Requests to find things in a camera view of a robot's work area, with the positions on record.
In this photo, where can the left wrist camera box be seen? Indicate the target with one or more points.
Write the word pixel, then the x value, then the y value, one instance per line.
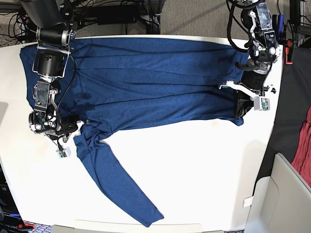
pixel 261 103

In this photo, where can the grey plastic bin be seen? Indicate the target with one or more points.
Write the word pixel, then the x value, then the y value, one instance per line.
pixel 281 202

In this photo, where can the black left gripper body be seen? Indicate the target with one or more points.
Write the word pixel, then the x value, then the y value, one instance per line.
pixel 252 81

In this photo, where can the red clamp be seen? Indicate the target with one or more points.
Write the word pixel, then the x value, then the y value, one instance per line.
pixel 289 52

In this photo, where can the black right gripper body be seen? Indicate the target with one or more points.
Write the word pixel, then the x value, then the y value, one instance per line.
pixel 64 128

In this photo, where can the blue long-sleeve T-shirt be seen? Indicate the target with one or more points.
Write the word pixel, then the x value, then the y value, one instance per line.
pixel 133 83

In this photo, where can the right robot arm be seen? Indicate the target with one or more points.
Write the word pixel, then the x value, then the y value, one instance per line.
pixel 56 29

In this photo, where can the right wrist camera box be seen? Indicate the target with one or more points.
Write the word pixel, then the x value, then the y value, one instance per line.
pixel 64 152

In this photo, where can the black cloth sheet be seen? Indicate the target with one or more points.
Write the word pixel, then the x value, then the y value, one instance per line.
pixel 293 104

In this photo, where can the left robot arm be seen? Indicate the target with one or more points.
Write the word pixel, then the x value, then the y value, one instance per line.
pixel 263 48

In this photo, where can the dark red cloth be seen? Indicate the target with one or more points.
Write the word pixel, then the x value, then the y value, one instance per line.
pixel 302 159

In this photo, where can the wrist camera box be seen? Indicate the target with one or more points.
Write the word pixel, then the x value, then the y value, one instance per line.
pixel 64 152
pixel 261 103

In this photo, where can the black power supply box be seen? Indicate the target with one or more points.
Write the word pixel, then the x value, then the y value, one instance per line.
pixel 114 14

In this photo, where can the grey tray at bottom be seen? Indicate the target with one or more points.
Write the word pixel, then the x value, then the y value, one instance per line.
pixel 83 226

